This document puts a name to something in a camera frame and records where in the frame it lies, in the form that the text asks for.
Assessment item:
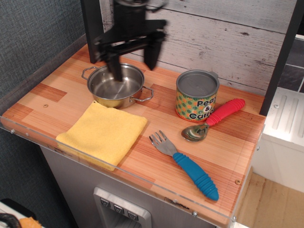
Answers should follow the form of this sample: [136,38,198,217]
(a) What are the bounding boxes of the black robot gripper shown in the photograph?
[95,0,167,82]

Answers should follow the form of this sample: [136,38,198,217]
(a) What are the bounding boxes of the small stainless steel pan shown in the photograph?
[81,63,154,109]

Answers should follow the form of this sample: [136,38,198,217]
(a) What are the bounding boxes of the yellow folded cloth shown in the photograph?
[56,101,148,171]

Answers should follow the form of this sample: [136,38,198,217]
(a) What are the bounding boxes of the peas and carrots toy can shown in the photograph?
[175,69,219,123]

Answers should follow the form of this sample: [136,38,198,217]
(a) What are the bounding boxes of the clear acrylic edge guard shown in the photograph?
[0,117,235,228]

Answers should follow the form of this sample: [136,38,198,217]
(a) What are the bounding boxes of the grey toy fridge dispenser panel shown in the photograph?
[94,187,152,228]

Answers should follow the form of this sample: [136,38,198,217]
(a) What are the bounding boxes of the white toy sink unit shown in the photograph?
[251,88,304,191]

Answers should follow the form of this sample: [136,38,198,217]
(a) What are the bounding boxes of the orange black object corner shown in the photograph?
[0,199,43,228]

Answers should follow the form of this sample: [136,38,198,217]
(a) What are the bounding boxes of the black cable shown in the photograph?
[145,0,169,13]

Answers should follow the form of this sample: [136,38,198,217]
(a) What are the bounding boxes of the blue handled fork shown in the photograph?
[149,131,219,201]

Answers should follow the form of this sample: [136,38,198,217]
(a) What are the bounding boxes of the red handled spoon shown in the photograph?
[181,98,245,142]

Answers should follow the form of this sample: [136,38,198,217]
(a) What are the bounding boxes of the dark right vertical post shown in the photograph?
[259,0,304,116]

